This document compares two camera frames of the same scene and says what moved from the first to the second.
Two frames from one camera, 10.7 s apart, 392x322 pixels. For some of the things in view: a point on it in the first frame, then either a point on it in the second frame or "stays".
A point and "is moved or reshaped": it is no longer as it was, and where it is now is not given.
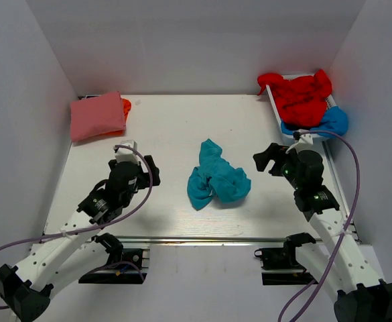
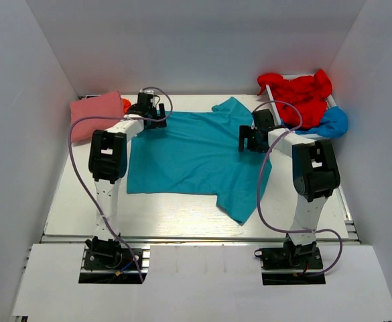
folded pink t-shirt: [96, 115] stays
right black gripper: [277, 162] → [249, 137]
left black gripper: [150, 171] → [156, 116]
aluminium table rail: [202, 239] stays
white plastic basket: [330, 102] stays
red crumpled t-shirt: [301, 100] stays
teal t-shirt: [216, 176] is moved or reshaped
